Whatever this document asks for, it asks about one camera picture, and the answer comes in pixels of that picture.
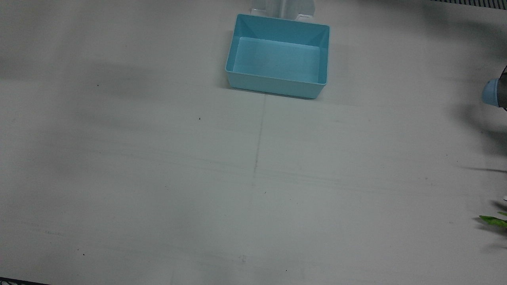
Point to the white plastic stand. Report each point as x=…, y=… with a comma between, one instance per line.
x=277, y=8

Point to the green leafy toy fruit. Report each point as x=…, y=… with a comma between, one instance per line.
x=494, y=221

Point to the black mat edge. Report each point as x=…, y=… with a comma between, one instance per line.
x=16, y=281

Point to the dark striped vent grille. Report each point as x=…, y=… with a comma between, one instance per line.
x=471, y=3

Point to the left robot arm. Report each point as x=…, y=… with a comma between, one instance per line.
x=491, y=93

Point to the light blue plastic bin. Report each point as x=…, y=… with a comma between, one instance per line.
x=277, y=87

